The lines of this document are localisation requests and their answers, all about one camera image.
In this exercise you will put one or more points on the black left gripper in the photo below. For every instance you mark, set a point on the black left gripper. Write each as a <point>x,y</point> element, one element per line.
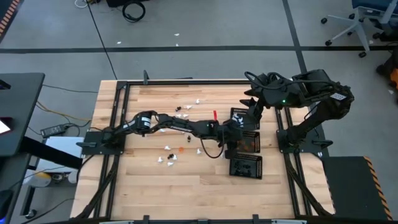
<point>228,130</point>

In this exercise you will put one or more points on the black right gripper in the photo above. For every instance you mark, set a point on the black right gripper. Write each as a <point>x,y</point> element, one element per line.
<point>267,93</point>

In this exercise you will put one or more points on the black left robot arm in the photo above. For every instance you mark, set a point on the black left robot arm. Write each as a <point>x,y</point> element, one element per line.
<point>177,124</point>

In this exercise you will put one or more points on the red tag on arm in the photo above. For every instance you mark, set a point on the red tag on arm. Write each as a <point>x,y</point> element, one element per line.
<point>214,115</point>

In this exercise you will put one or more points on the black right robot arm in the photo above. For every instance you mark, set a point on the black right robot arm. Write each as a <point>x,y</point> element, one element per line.
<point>326,93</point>

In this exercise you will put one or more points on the black mesh plastic basket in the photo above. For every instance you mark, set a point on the black mesh plastic basket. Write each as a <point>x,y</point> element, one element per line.
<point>256,140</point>
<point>237,110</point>
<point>256,165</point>

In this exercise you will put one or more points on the silver aluminium extrusion bar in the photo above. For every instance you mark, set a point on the silver aluminium extrusion bar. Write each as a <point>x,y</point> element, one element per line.
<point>116,222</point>
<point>289,222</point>

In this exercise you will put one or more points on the black platform hazard edge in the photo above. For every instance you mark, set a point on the black platform hazard edge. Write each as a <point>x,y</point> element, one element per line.
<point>351,186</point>

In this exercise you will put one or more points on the office chair with castors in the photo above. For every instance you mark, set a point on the office chair with castors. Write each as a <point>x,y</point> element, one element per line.
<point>357,25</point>

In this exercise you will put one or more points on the black and orange machine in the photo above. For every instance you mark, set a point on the black and orange machine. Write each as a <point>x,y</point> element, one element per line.
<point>390,71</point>

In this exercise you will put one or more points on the large black box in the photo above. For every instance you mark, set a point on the large black box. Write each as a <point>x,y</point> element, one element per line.
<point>124,2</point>

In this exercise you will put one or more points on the black power adapter brick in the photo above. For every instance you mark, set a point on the black power adapter brick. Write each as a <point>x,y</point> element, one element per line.
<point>54,130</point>

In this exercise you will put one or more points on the black desk leg beam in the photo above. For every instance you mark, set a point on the black desk leg beam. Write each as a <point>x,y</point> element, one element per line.
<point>49,153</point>

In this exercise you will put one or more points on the black castor wheel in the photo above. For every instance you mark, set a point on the black castor wheel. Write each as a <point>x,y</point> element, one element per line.
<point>30,214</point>

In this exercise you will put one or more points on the black desk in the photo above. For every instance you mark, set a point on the black desk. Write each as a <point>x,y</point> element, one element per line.
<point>18,109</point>

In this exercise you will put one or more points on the hazard striped black mat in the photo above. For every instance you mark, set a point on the hazard striped black mat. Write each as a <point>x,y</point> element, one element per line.
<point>7,15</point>

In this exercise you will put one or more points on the black aluminium table frame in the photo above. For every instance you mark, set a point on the black aluminium table frame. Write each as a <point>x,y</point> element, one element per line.
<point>199,82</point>

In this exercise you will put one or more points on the black frame bracket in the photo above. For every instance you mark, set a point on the black frame bracket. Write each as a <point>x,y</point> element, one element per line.
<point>146,219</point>
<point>145,77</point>
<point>255,219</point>

